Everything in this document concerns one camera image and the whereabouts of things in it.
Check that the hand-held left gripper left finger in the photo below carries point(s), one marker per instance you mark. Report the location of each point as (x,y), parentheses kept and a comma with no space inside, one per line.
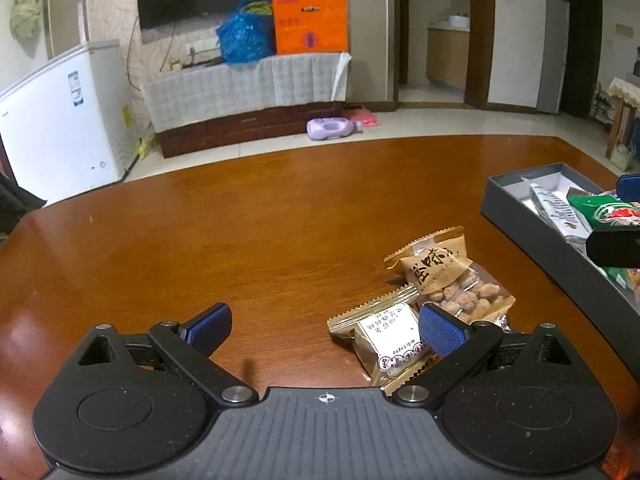
(210,325)

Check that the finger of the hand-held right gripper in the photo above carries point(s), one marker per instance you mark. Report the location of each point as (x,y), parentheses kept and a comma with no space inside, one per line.
(629,186)
(615,247)

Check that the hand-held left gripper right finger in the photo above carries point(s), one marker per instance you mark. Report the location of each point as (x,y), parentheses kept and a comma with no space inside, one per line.
(440,332)

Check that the green snack packet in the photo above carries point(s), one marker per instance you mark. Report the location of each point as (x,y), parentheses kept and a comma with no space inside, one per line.
(602,210)

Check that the tan peanut snack packet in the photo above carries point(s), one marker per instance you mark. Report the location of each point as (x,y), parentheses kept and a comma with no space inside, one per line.
(425,242)
(465,290)

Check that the gold packet with white label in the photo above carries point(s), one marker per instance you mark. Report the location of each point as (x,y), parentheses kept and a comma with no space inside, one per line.
(387,335)

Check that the white snack packet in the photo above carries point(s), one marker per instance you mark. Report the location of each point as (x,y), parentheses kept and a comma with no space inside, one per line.
(560,212)

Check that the grey cardboard box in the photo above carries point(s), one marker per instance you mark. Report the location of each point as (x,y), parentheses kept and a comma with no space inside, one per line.
(530,240)

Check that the wooden side table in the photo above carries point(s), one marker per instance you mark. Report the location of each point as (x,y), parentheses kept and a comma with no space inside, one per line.
(622,110)

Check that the dark wooden door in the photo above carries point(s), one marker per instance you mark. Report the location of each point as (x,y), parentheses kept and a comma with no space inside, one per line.
(582,55)

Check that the grey refrigerator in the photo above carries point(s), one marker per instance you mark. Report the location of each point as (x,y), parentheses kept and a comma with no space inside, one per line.
(552,55)

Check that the dark wooden television cabinet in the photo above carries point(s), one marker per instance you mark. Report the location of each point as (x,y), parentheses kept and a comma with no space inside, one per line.
(240,122)

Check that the wooden kitchen cabinet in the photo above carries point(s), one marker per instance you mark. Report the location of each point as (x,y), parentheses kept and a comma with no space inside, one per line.
(447,57)

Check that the pink plastic bag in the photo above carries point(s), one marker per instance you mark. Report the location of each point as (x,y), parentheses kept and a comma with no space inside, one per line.
(364,117)

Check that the purple plastic bottle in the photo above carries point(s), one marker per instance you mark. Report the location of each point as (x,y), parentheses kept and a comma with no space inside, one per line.
(330,128)

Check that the white pot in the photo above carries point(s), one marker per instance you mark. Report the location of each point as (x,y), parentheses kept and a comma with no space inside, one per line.
(459,20)

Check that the cloth-covered TV cabinet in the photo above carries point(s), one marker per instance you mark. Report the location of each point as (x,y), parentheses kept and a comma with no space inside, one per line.
(235,85)

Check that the white chest freezer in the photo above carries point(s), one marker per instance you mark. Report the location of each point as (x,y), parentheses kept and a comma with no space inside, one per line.
(55,130)

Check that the blue plastic bag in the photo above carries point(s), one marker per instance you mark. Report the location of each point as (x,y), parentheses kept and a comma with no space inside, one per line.
(245,32)

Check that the orange gift bag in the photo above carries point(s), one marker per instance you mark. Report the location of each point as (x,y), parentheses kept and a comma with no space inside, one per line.
(310,22)

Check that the hanging beige cloth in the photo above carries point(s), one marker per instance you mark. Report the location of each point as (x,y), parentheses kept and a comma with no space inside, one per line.
(27,10)

